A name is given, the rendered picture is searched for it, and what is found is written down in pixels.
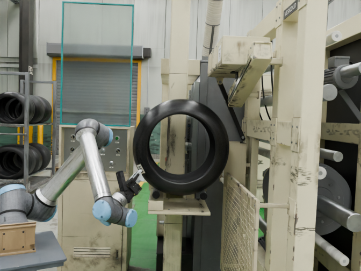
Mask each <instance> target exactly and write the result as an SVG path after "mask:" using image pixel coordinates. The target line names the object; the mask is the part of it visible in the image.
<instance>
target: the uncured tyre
mask: <svg viewBox="0 0 361 271"><path fill-rule="evenodd" d="M178 114H181V115H188V116H191V117H193V118H195V119H196V120H198V121H199V122H201V123H202V125H203V126H204V128H205V129H206V131H207V133H208V136H209V140H210V148H209V152H208V155H207V158H206V160H205V161H204V163H203V164H202V165H201V166H200V167H199V168H197V169H196V170H194V171H192V172H190V173H187V174H172V173H169V172H166V171H165V170H163V169H162V168H160V167H159V166H158V165H157V164H156V162H155V161H154V159H153V157H152V155H151V153H150V148H149V141H150V136H151V133H152V131H153V129H154V128H155V126H156V125H157V124H158V123H159V122H160V121H161V120H163V119H165V118H167V117H169V116H172V115H178ZM228 156H229V138H228V134H227V131H226V128H225V126H224V124H223V122H222V121H221V119H220V118H219V116H218V115H217V114H216V113H215V112H214V111H213V110H211V109H210V108H209V107H207V106H206V105H204V104H202V103H199V102H197V101H193V100H190V99H172V100H169V101H165V102H163V103H160V104H158V105H157V106H155V107H153V108H152V109H151V110H149V111H148V112H147V113H146V114H145V115H144V117H143V118H142V119H141V120H140V122H139V124H138V126H137V128H136V130H135V133H134V137H133V158H134V161H135V164H136V167H137V165H139V164H141V166H142V168H143V170H144V171H145V173H144V174H142V176H143V178H144V179H145V180H146V181H147V182H148V183H149V184H150V185H151V186H152V187H154V188H155V189H157V190H159V191H161V192H164V193H166V194H170V195H177V196H183V195H192V194H195V193H198V192H200V191H202V190H204V189H206V188H208V187H209V186H210V185H212V184H213V183H214V182H215V181H216V180H217V179H218V178H219V176H220V175H221V173H222V172H223V170H224V168H225V166H226V163H227V160H228ZM137 169H138V167H137ZM138 170H139V169H138Z"/></svg>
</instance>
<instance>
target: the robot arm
mask: <svg viewBox="0 0 361 271"><path fill-rule="evenodd" d="M75 137H76V140H77V141H79V142H80V144H79V145H78V146H77V148H76V149H75V150H74V151H73V152H72V154H71V155H70V156H69V157H68V159H67V160H66V161H65V162H64V163H63V165H62V166H61V167H60V168H59V169H58V170H57V172H56V173H55V174H54V175H53V176H52V177H51V179H50V180H49V181H48V182H47V183H46V185H45V186H44V187H43V188H41V189H37V190H36V191H35V193H34V194H30V193H27V192H26V188H25V186H23V185H21V184H10V185H8V186H4V187H2V188H1V189H0V225H3V224H14V223H26V222H28V220H33V221H37V222H48V221H50V220H51V219H52V218H53V217H54V216H55V214H56V211H57V199H58V198H59V197H60V195H61V194H62V193H63V192H64V191H65V189H66V188H67V187H68V186H69V185H70V184H71V183H72V181H73V180H74V179H75V177H76V176H77V175H78V174H79V173H80V172H81V170H82V169H83V168H84V167H85V166H86V170H87V173H88V177H89V181H90V185H91V189H92V193H93V197H94V200H95V204H94V205H93V208H92V213H93V216H94V217H95V218H96V219H98V220H99V221H100V222H101V223H102V224H104V225H105V226H110V225H111V223H113V224H117V225H121V226H125V227H133V226H134V225H135V223H136V221H137V218H138V214H137V212H136V211H135V210H133V209H129V208H125V205H126V204H127V203H130V200H131V199H132V198H133V197H134V196H136V195H138V193H139V192H140V191H141V189H142V188H141V187H140V185H139V184H138V183H136V182H139V183H140V182H141V181H142V182H143V181H144V178H143V176H142V174H141V172H142V170H138V171H137V172H135V173H134V174H133V175H132V176H131V177H130V178H129V179H128V180H127V181H125V177H124V172H123V171H122V170H121V171H118V172H116V176H117V180H118V185H119V189H120V191H118V192H115V193H114V194H113V195H111V191H110V187H109V184H108V181H107V178H106V174H105V170H104V167H103V163H102V160H101V157H100V154H99V150H100V149H101V148H102V147H106V146H108V145H109V144H110V143H111V142H112V139H113V132H112V130H111V129H110V128H108V127H107V126H105V125H103V124H101V123H99V122H97V121H96V120H94V119H84V120H82V121H80V122H79V123H78V124H77V126H76V128H75Z"/></svg>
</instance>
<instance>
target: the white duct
mask: <svg viewBox="0 0 361 271"><path fill-rule="evenodd" d="M222 5H223V0H208V1H207V11H206V20H205V31H204V41H203V51H202V56H209V51H210V42H211V33H212V25H215V28H214V36H213V45H212V50H213V49H214V48H215V46H216V45H217V43H218V37H219V29H220V24H221V14H222Z"/></svg>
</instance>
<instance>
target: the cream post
mask: <svg viewBox="0 0 361 271"><path fill-rule="evenodd" d="M190 5H191V0H171V29H170V61H169V79H168V80H169V94H168V100H172V99H187V81H188V65H189V35H190ZM185 142H186V115H181V114H178V115H172V116H169V117H168V127H167V160H166V172H169V173H172V174H184V172H185ZM165 198H184V196H177V195H170V194H166V193H165ZM182 232H183V215H164V242H163V271H181V262H182Z"/></svg>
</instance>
